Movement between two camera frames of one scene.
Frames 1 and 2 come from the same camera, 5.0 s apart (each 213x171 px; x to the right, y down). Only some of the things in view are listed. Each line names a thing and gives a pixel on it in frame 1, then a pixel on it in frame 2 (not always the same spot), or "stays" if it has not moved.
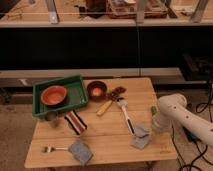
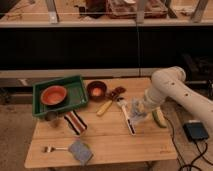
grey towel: (141, 137) → (139, 108)
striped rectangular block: (74, 120) stays
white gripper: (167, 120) → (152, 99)
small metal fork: (49, 148) stays
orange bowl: (54, 95) stays
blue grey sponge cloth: (81, 151) stays
